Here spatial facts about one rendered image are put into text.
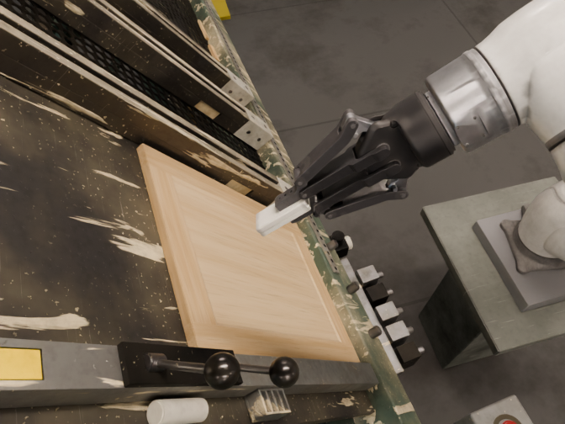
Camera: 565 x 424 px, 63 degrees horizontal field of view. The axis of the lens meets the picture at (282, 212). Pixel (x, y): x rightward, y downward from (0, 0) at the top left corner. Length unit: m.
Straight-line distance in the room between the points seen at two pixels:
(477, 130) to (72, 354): 0.46
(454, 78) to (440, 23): 3.28
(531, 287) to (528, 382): 0.87
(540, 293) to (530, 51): 1.11
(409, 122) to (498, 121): 0.08
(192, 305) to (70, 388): 0.28
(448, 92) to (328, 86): 2.62
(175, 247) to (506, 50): 0.56
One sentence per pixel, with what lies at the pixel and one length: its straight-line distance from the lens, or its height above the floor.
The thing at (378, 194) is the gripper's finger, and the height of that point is 1.59.
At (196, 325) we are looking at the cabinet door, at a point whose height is 1.35.
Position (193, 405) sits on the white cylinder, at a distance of 0.64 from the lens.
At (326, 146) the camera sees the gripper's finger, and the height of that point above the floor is 1.65.
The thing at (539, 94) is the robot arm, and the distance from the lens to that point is 0.48.
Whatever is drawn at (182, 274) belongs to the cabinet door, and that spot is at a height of 1.34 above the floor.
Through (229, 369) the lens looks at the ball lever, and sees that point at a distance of 0.50.
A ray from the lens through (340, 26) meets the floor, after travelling 3.59.
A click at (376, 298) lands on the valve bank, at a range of 1.39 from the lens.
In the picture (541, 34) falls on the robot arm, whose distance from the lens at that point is 0.48.
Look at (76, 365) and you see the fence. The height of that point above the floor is 1.54.
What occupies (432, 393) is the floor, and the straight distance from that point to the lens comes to 2.16.
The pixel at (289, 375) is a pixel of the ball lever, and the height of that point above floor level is 1.44.
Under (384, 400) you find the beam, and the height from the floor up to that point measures 0.90.
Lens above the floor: 2.02
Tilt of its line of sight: 56 degrees down
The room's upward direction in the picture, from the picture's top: straight up
